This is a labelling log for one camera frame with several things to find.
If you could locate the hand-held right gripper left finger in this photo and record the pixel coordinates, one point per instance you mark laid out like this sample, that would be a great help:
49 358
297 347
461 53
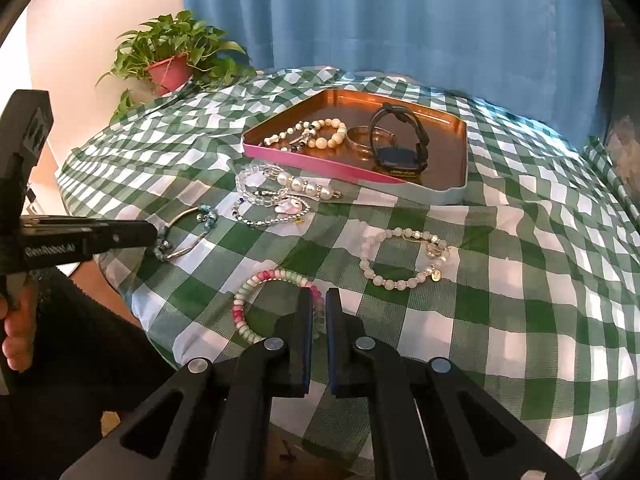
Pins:
300 360

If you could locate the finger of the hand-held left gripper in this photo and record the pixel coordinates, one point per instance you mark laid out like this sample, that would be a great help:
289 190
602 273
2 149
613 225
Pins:
130 237

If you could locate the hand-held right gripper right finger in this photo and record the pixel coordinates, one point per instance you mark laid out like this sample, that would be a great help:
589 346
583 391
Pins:
334 360

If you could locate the silver bangle blue beads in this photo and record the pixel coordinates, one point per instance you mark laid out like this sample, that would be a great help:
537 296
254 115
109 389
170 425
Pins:
206 215

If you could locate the black smartwatch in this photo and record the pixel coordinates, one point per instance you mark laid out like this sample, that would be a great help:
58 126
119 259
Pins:
400 157

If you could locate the plain silver bangle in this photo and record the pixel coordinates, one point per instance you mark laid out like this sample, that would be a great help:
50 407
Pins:
356 141

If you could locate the pink-rimmed metal tray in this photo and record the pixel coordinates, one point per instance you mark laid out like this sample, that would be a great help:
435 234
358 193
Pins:
445 160

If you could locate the person's left hand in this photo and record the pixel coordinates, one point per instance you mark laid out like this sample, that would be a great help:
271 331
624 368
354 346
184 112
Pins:
17 330

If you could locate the green white checkered tablecloth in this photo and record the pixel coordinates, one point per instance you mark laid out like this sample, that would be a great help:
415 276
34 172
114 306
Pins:
500 310

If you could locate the potted green plant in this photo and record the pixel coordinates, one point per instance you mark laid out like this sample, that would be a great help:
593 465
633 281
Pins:
170 50

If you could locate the blue curtain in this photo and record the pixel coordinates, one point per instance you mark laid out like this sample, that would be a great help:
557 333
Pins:
400 25

